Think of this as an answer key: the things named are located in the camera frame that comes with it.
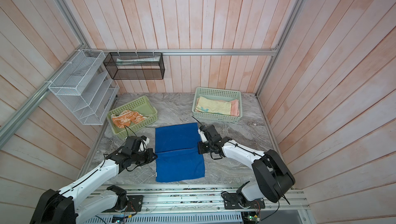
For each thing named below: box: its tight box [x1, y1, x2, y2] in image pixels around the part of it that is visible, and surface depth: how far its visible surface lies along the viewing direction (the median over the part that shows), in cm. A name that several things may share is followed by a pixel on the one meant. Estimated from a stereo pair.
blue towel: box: [154, 122, 206, 183], surface depth 88 cm
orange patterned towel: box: [111, 109, 146, 129], surface depth 103 cm
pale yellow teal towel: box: [195, 96, 232, 116], surface depth 110 cm
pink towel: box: [230, 99, 240, 117], surface depth 108 cm
